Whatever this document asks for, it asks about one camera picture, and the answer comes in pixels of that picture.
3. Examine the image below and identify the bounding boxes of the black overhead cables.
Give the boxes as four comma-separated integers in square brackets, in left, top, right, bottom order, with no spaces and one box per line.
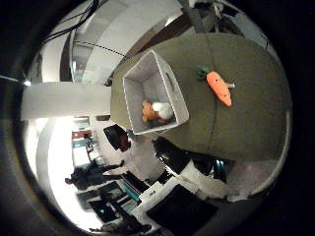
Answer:
[42,0,99,45]

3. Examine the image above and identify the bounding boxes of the person in dark clothes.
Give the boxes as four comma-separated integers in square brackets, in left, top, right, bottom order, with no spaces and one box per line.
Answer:
[64,159,126,192]

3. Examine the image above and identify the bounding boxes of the white structural pillar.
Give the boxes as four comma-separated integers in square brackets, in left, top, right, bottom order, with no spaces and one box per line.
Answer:
[21,82,112,121]

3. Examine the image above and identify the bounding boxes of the white square storage container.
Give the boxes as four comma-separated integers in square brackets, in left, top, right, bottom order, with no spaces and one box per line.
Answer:
[122,48,191,136]

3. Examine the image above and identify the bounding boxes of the orange plush carrot toy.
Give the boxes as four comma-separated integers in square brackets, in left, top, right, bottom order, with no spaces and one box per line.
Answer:
[196,64,236,108]

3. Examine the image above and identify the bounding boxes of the black office chair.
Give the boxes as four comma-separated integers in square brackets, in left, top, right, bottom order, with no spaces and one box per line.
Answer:
[102,123,132,153]

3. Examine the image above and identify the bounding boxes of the orange and white plush toy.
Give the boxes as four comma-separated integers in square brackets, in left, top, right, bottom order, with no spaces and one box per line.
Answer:
[141,98,175,125]

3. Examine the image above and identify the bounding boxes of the grey metal stand post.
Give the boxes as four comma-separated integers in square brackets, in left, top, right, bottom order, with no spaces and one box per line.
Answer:
[186,3,211,33]

